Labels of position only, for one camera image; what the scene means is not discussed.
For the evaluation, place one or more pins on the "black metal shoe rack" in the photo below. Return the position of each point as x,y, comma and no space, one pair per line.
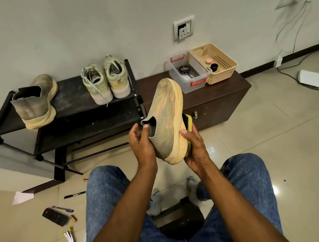
74,117

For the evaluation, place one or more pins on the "person's left leg blue jeans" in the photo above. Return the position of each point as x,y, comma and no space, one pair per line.
107,199

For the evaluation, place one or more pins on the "person's right forearm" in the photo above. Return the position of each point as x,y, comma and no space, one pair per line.
236,207

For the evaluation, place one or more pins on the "beige knit slip-on shoe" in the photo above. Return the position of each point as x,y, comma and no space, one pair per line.
37,104
167,117

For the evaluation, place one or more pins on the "yellow shoe brush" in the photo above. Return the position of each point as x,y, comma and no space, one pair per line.
188,124

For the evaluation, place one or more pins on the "white paper sheet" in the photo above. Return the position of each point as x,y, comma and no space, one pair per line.
22,197

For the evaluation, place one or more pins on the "black remote control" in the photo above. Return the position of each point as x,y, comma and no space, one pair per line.
55,217

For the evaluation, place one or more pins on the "person's white right shoe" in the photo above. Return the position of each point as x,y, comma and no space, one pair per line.
192,189

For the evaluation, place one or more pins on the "black marker pen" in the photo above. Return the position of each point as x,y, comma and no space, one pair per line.
74,195

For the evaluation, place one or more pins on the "person's right thumb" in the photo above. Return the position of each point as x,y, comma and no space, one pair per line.
188,134

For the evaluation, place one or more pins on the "black round polish tin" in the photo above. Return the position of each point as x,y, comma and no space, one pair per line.
184,69

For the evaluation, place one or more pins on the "person's white left shoe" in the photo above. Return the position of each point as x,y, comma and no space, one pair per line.
155,204

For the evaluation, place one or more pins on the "dark brown wooden cabinet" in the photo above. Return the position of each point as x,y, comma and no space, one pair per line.
216,99

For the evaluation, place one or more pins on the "white and yellow sticks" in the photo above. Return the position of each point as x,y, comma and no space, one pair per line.
68,234

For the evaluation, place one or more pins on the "person's leg blue jeans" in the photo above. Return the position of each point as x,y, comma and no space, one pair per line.
251,179
107,199

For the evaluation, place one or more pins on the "person's left forearm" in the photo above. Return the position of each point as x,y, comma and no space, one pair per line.
127,204

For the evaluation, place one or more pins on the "beige plastic basket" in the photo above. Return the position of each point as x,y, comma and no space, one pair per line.
219,67

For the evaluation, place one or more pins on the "person's white shoe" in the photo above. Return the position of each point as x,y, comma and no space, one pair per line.
192,189
155,204

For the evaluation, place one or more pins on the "person's left hand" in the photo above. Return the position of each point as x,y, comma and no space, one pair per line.
143,152

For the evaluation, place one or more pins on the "white flat device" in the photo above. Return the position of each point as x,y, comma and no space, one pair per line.
309,78

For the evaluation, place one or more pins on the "pink round container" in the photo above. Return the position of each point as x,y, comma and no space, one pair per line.
208,60

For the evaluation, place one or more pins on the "pale green lace-up sneaker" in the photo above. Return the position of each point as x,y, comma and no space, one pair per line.
96,84
117,74

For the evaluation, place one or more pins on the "white wall adapter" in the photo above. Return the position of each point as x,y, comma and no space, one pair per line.
278,62

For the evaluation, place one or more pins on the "black stool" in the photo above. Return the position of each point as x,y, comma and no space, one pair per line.
179,219

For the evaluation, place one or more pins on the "person's right leg blue jeans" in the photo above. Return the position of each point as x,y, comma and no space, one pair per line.
251,179

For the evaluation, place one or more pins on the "grey wall socket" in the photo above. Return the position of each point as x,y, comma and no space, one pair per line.
184,28

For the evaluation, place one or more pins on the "black round jar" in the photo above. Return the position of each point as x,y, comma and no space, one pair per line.
214,67

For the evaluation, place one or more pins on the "person's left thumb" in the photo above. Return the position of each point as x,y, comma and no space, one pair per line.
146,131

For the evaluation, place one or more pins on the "person's right hand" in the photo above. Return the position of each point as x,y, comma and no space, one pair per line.
198,154

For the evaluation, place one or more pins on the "purple pen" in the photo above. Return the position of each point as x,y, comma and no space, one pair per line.
63,209

